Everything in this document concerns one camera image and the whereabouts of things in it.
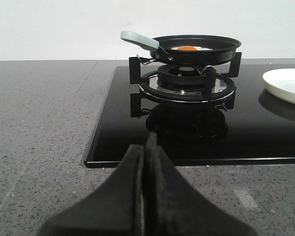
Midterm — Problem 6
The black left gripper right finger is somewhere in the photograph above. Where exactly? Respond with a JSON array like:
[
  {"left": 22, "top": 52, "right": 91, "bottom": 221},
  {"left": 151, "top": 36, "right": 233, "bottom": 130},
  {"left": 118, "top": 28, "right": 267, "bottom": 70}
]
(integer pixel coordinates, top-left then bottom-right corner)
[{"left": 144, "top": 132, "right": 258, "bottom": 236}]

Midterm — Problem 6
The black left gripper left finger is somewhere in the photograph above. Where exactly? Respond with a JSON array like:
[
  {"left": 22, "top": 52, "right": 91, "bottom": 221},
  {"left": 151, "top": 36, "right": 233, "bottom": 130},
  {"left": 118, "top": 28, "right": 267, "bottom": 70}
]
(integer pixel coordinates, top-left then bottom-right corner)
[{"left": 38, "top": 144, "right": 145, "bottom": 236}]

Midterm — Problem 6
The fried egg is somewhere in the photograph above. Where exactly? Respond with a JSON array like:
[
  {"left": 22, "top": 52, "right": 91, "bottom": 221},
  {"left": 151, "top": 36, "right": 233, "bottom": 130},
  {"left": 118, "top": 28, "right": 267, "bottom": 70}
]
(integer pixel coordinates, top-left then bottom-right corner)
[{"left": 171, "top": 45, "right": 212, "bottom": 51}]

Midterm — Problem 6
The black frying pan mint handle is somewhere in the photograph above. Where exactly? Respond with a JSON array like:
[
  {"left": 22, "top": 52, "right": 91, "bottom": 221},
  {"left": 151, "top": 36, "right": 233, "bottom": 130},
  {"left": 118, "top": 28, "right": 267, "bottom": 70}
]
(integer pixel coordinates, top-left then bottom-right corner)
[{"left": 120, "top": 30, "right": 241, "bottom": 67}]

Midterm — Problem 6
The white round plate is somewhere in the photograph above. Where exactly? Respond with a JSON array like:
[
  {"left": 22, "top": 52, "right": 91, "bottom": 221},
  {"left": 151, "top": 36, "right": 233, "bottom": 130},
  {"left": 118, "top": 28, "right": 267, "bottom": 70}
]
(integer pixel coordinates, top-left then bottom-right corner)
[{"left": 263, "top": 68, "right": 295, "bottom": 104}]

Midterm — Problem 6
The left black burner pan support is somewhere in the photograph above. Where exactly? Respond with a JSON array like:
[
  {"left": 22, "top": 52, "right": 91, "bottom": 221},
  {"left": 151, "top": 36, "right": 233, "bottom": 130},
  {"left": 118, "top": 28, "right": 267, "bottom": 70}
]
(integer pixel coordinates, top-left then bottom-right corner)
[{"left": 129, "top": 52, "right": 242, "bottom": 104}]

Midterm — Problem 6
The black glass gas hob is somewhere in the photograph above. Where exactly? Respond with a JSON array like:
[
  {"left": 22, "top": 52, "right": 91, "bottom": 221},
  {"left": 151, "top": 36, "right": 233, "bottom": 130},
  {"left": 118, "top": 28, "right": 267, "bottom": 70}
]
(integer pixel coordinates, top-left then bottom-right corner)
[{"left": 84, "top": 64, "right": 295, "bottom": 168}]

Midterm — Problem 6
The wire pan reducer ring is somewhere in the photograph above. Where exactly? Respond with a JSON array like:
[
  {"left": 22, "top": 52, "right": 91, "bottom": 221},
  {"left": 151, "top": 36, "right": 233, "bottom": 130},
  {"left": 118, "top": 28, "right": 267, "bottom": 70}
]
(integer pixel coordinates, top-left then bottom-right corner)
[{"left": 136, "top": 54, "right": 214, "bottom": 74}]

